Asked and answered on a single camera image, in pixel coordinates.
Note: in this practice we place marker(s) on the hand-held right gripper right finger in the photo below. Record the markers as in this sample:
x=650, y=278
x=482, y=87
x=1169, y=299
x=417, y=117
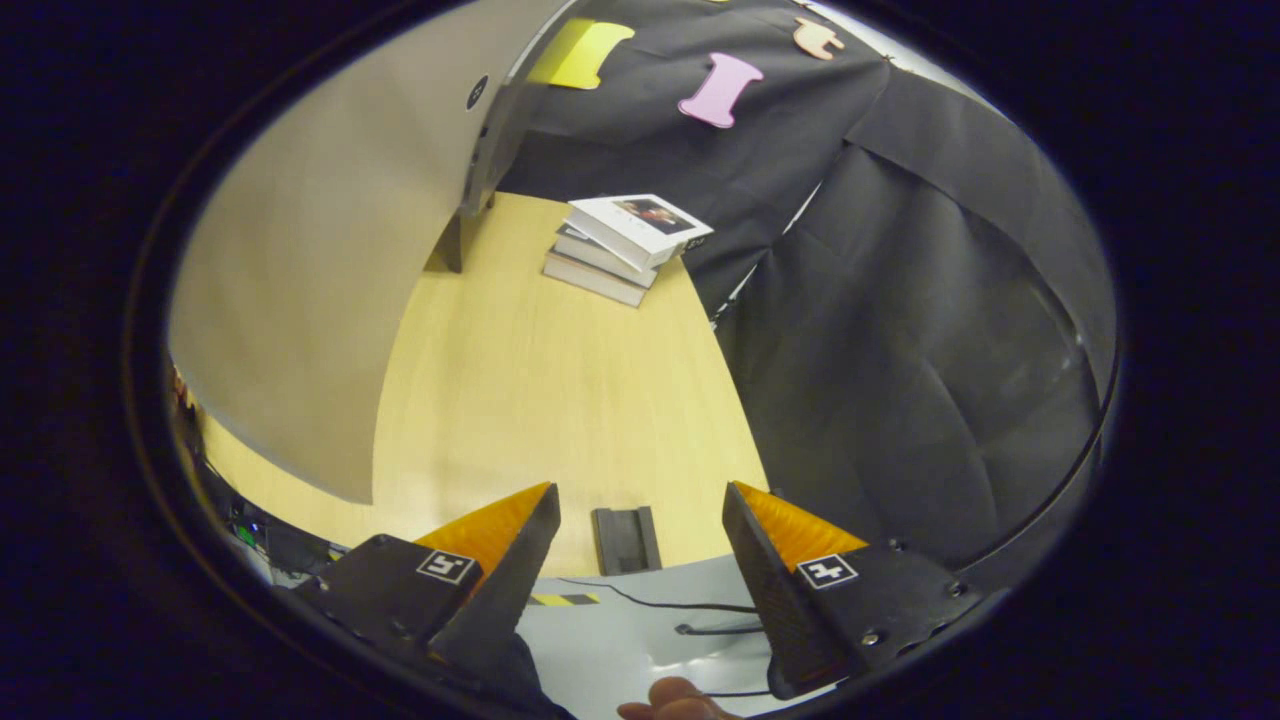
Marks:
x=770, y=600

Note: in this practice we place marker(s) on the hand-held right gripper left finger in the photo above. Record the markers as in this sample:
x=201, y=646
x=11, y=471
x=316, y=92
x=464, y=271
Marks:
x=510, y=590

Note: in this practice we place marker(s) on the person's dark clothing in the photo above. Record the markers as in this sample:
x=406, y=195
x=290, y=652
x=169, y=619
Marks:
x=525, y=670

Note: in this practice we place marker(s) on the dark electronic equipment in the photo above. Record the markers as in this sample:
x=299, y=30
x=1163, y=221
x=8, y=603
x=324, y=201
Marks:
x=290, y=550

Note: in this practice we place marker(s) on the black backdrop cloth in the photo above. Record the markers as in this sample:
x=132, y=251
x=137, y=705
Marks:
x=900, y=350

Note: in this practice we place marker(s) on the white portrait cover book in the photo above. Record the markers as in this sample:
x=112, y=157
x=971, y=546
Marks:
x=635, y=222

